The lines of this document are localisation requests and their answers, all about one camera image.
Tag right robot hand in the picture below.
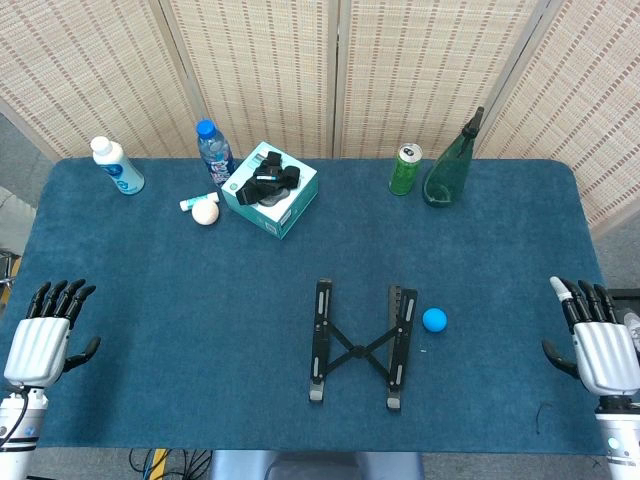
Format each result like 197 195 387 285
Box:
542 275 640 397

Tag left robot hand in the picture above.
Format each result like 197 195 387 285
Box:
2 278 102 389

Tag black metal laptop stand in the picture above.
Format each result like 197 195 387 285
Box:
307 278 419 412

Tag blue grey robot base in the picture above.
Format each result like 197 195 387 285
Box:
208 451 425 480

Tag grey sneaker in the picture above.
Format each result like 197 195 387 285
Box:
621 308 640 351

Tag black floor object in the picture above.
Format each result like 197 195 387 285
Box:
607 288 640 314

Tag black thread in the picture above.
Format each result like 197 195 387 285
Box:
533 402 554 435

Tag blue table mat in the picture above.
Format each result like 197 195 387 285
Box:
0 158 612 456

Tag blue ball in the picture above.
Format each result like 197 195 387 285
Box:
422 307 448 333

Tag white bottle blue label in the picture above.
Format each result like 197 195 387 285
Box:
90 135 146 196

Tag white lip balm tube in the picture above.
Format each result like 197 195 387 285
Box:
179 191 220 212

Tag cream ball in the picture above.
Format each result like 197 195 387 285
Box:
191 199 221 227

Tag green glass spray bottle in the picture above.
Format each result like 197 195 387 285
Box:
422 106 486 208

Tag clear bottle blue cap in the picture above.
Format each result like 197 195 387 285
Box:
195 118 237 188

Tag green drink can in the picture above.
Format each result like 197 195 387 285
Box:
388 143 424 197

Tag teal cardboard box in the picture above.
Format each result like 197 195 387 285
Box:
220 140 320 241

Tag bamboo folding screen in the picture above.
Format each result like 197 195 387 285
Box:
0 0 640 236

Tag floor cables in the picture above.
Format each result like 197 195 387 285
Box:
128 448 214 480

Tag black strap device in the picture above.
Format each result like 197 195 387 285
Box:
237 150 302 207

